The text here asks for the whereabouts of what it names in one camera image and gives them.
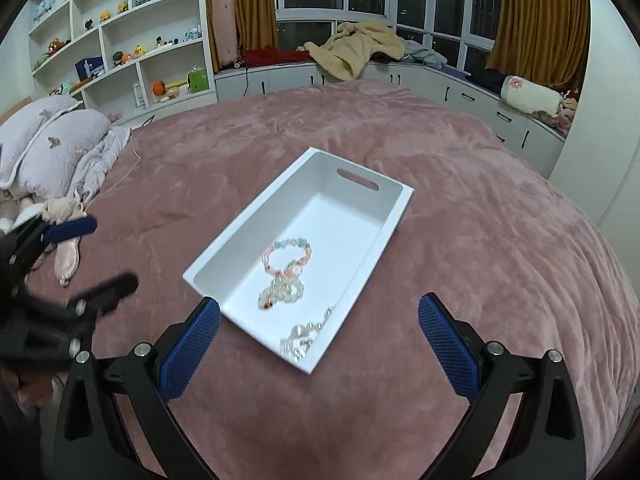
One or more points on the grey clothes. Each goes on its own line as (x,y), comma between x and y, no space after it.
(420,52)

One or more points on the person's left forearm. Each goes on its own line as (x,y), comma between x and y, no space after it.
(20,440)

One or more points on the pink satin eye mask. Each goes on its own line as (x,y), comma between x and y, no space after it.
(66,260)

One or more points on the lilac pillow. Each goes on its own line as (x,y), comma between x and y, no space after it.
(55,155)
(40,110)

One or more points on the white bookshelf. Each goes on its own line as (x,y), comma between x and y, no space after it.
(209,60)

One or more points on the pink air purifier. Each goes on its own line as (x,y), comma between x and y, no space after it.
(225,30)

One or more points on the white window seat cabinet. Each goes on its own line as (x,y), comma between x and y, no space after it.
(480,105)

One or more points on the floral white pillow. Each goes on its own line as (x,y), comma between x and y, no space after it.
(530,94)

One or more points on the yellow duck figures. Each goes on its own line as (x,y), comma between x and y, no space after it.
(130,55)

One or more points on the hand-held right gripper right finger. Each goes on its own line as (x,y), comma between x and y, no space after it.
(447,347)

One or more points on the brown bear plush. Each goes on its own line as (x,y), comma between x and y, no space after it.
(57,47)

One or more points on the red cloth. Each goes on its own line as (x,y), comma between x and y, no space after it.
(270,55)

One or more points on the person's left hand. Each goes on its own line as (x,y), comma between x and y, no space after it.
(37,392)

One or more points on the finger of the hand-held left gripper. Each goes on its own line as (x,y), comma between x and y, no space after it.
(72,229)
(112,290)

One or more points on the beige rabbit plush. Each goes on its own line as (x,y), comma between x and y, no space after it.
(62,209)

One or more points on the pink bed blanket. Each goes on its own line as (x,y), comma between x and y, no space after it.
(475,235)

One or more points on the dark blue box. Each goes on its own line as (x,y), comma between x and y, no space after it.
(90,67)

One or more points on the beige fleece blanket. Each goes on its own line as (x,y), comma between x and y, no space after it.
(355,50)

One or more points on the orange round toy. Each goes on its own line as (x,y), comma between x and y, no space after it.
(159,88)

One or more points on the green box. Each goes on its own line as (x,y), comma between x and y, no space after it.
(198,81)

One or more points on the brown plush toy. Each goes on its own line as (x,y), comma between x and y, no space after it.
(562,110)

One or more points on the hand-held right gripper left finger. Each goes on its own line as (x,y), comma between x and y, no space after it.
(192,347)

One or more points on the white storage box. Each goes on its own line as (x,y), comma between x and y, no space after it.
(340,210)

